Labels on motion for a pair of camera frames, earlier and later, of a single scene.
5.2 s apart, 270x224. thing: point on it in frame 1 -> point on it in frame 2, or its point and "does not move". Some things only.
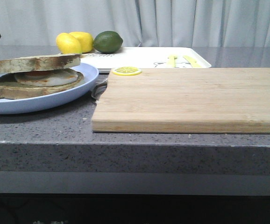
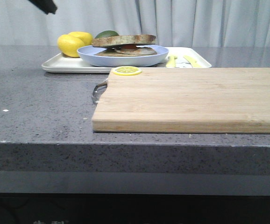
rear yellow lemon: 86,39 does not move
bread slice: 46,63 -> 123,39
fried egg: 46,78 -> 138,51
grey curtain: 141,22 does not move
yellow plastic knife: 194,63 does not move
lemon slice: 126,71 does not move
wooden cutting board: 241,101 does not move
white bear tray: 105,59 -> 60,63
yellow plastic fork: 171,62 does not move
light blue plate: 19,106 -> 88,55
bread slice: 10,90 -> 118,53
